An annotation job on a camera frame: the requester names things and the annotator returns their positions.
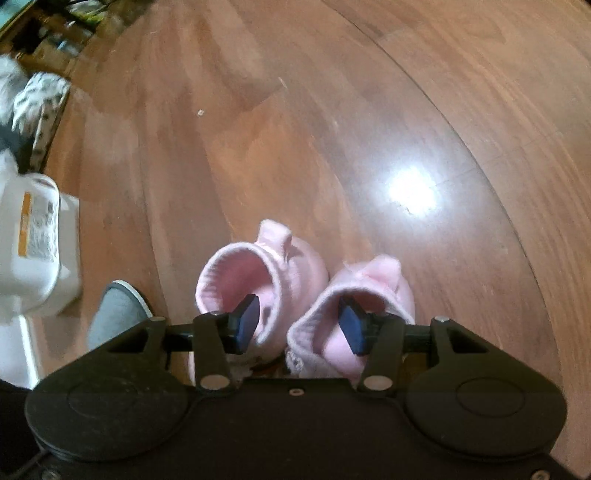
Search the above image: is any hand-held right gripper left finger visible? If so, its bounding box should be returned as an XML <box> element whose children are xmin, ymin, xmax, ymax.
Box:
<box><xmin>110</xmin><ymin>294</ymin><xmax>260</xmax><ymax>394</ymax></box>

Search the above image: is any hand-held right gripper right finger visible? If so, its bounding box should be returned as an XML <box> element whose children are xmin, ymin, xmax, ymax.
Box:
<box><xmin>338</xmin><ymin>296</ymin><xmax>488</xmax><ymax>395</ymax></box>

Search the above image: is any pink baby boot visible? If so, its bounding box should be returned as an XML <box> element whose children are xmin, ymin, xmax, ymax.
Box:
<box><xmin>188</xmin><ymin>220</ymin><xmax>329</xmax><ymax>384</ymax></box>
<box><xmin>286</xmin><ymin>255</ymin><xmax>416</xmax><ymax>384</ymax></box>

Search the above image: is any grey slipper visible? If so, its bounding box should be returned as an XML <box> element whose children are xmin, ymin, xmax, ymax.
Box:
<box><xmin>88</xmin><ymin>279</ymin><xmax>155</xmax><ymax>354</ymax></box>

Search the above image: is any white plastic container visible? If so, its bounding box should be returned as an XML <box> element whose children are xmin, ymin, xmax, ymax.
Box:
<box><xmin>0</xmin><ymin>173</ymin><xmax>85</xmax><ymax>319</ymax></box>

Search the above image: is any leopard print cloth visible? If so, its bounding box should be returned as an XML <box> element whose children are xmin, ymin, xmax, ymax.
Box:
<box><xmin>11</xmin><ymin>71</ymin><xmax>72</xmax><ymax>174</ymax></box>

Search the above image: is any cluttered shelf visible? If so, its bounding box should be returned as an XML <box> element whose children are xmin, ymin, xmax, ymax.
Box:
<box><xmin>0</xmin><ymin>0</ymin><xmax>125</xmax><ymax>75</ymax></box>

